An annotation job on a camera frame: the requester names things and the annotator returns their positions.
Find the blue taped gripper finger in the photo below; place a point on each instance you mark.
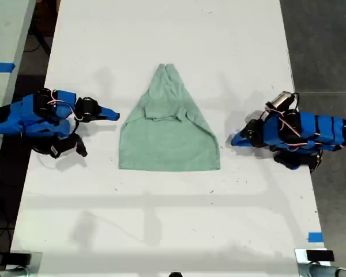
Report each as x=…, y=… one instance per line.
x=245, y=145
x=110, y=111
x=109, y=118
x=240, y=135

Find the pale green T-shirt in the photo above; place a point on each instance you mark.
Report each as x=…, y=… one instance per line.
x=167, y=144

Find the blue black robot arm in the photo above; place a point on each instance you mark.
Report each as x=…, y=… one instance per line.
x=29, y=115
x=320, y=130

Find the long blue tape strip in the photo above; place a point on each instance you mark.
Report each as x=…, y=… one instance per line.
x=1, y=67

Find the short blue tape strip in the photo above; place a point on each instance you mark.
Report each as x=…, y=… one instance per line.
x=315, y=237

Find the white side table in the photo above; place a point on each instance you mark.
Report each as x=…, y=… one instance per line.
x=3, y=29

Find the metal table clamp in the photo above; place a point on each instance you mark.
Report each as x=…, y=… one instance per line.
x=34, y=259
x=301, y=256

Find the small black round object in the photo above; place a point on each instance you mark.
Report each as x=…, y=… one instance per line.
x=176, y=274

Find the grey metal tube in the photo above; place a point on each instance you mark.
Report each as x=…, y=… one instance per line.
x=11, y=272
x=328, y=271

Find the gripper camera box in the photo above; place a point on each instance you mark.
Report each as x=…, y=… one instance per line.
x=60, y=150
x=282, y=101

